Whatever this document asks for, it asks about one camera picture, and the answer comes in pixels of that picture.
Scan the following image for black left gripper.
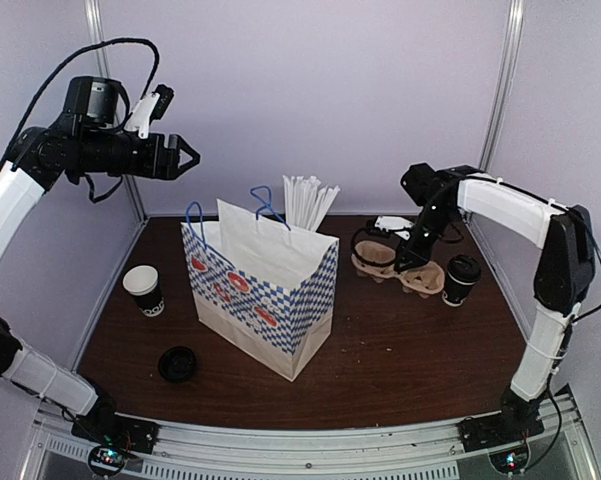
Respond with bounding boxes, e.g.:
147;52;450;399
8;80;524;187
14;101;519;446
77;128;201;180

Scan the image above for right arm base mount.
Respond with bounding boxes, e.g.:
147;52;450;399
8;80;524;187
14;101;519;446
457;414;545;476

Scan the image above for remaining black lids stack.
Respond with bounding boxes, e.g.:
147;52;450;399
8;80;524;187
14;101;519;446
158;346;197;384

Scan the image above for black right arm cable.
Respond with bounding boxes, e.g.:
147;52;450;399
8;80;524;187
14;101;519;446
350;224;399;269

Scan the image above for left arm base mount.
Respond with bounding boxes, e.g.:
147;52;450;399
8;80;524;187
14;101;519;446
62;411;159;479

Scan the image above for black paper coffee cup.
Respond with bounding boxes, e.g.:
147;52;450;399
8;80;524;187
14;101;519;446
442;273;480;307

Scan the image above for wrapped white straws bundle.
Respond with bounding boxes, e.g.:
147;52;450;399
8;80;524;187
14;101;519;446
282;175;341;232

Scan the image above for black plastic cup lid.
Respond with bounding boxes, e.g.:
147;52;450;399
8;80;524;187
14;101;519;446
447;254;482;284

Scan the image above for blue checkered paper bag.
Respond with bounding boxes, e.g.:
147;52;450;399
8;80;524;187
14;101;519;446
181;186;340;381

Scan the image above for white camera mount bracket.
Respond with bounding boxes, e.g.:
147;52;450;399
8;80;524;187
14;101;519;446
123;84;174;140

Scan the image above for black paper cups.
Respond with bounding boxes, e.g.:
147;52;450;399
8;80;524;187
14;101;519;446
122;265;165;318

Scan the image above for right aluminium frame post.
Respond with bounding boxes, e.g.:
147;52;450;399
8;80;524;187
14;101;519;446
479;0;525;171

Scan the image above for aluminium frame post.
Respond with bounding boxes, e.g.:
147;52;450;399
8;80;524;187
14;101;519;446
479;0;525;171
84;0;146;223

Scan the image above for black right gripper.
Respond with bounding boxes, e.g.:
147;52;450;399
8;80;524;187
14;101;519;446
396;202;459;272

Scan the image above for white right camera bracket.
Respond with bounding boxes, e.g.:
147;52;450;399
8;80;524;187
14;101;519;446
373;216;414;241

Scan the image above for brown cardboard cup carrier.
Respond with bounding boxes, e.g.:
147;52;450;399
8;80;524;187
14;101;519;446
350;239;449;301

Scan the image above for aluminium front rail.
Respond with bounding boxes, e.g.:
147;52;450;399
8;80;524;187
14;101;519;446
22;394;599;480

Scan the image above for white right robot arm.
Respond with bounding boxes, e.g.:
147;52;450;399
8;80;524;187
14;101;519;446
394;163;601;442

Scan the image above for left aluminium frame post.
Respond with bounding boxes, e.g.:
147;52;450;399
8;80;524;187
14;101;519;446
84;0;146;223

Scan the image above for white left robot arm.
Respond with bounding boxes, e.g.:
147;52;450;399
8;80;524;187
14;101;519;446
0;128;201;444

